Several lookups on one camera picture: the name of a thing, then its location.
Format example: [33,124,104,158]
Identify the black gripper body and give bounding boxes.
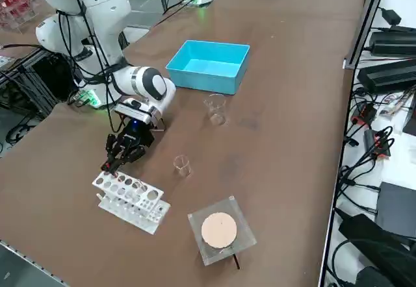
[115,120,155,153]

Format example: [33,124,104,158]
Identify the glass test tube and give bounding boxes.
[131,179,147,200]

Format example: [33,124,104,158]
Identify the small glass beaker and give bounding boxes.
[173,155,193,178]

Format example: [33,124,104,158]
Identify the white test tube rack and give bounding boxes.
[92,169,171,235]

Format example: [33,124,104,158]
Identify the large glass beaker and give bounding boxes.
[203,94,228,126]

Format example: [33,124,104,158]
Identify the blue plastic bin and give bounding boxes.
[165,39,251,95]

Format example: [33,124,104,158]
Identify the clear acrylic shelf red items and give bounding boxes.
[0,0,37,33]

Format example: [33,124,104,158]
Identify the red and black device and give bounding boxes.
[352,103,378,127]
[363,129,393,160]

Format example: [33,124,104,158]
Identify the black power supply brick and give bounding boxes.
[370,25,416,57]
[357,58,416,95]

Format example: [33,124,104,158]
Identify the dark grey flat box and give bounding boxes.
[376,181,416,236]

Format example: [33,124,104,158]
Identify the small black power adapter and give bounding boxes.
[380,7,402,25]

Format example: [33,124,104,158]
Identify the black frame cart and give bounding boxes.
[0,45,82,119]

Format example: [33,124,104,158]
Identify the aluminium frame post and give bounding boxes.
[343,0,391,70]

